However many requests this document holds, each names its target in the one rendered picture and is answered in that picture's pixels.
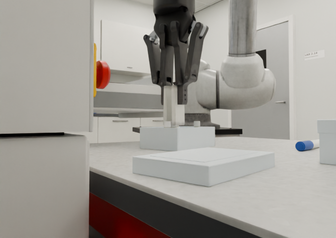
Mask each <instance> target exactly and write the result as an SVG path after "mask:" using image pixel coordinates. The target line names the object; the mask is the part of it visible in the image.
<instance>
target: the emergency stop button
mask: <svg viewBox="0 0 336 238"><path fill-rule="evenodd" d="M110 77H111V71H110V67H109V65H108V64H107V63H106V62H105V61H102V60H99V61H97V62H96V88H97V89H104V88H105V87H106V86H107V85H108V83H109V81H110Z"/></svg>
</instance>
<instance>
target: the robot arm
mask: <svg viewBox="0 0 336 238"><path fill-rule="evenodd" d="M257 5H258V0H228V55H227V56H226V57H225V58H224V59H223V61H222V63H221V68H220V70H212V69H211V68H210V65H209V64H208V63H207V62H206V61H203V60H202V59H201V55H202V49H203V42H204V38H205V36H206V34H207V32H208V29H209V27H208V26H207V25H205V24H203V23H201V22H196V18H195V16H194V12H195V0H153V12H154V15H155V24H154V27H153V29H154V30H153V31H152V32H151V33H150V34H149V35H147V34H145V35H144V36H143V39H144V42H145V44H146V46H147V52H148V59H149V66H150V72H151V79H152V83H153V84H156V85H159V86H160V87H161V105H163V121H172V125H173V126H176V125H179V126H194V121H200V127H215V129H220V125H219V124H215V123H212V122H211V115H210V113H211V110H215V109H226V110H241V109H251V108H256V107H260V106H263V105H265V104H267V103H269V102H270V101H271V100H272V99H273V98H274V95H275V91H276V79H275V77H274V75H273V73H272V72H271V71H270V70H269V69H266V68H264V64H263V60H262V58H261V57H260V56H259V55H258V54H256V35H257ZM190 33H191V36H190V40H189V35H190ZM158 38H159V39H158ZM174 68H175V82H173V73H174Z"/></svg>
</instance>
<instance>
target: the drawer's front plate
mask: <svg viewBox="0 0 336 238"><path fill-rule="evenodd" d="M173 82H175V74H173ZM127 84H135V85H147V86H159V85H156V84H153V83H152V77H149V78H145V79H140V80H136V81H132V82H127ZM118 117H119V118H163V117H164V112H140V113H119V114H118Z"/></svg>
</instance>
